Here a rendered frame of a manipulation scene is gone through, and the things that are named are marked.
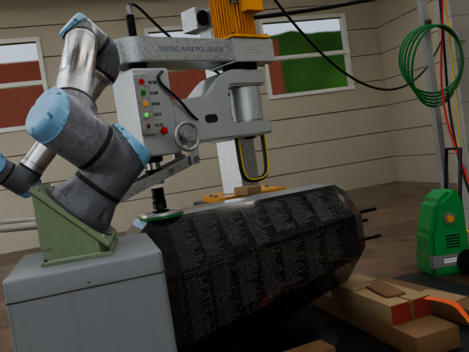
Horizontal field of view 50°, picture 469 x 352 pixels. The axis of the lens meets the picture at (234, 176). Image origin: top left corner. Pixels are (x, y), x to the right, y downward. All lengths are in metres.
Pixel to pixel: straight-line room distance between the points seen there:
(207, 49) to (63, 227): 1.51
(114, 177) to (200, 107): 1.21
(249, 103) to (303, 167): 6.55
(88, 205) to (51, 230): 0.12
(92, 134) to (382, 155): 8.95
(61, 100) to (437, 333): 1.94
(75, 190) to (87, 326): 0.37
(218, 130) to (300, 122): 6.75
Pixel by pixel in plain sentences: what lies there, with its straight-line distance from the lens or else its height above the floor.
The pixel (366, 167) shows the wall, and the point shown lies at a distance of 9.91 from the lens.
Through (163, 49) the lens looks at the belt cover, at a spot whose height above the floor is 1.61.
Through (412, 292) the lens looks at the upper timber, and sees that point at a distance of 2.78.
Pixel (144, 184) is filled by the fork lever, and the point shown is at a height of 0.98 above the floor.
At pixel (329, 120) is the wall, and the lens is 9.57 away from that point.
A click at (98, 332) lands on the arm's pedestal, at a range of 1.39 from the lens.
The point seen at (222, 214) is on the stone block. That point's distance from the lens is 2.50.
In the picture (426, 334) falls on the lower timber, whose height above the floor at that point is 0.12.
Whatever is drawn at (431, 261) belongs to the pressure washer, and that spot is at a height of 0.12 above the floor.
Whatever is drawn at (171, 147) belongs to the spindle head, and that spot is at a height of 1.14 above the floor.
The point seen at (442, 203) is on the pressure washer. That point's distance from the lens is 3.71.
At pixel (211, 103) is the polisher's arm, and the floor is 1.34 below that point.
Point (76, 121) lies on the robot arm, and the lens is 1.38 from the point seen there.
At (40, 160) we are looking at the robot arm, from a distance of 1.94.
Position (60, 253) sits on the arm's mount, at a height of 0.88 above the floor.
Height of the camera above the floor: 1.08
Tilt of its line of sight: 3 degrees down
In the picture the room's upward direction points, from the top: 9 degrees counter-clockwise
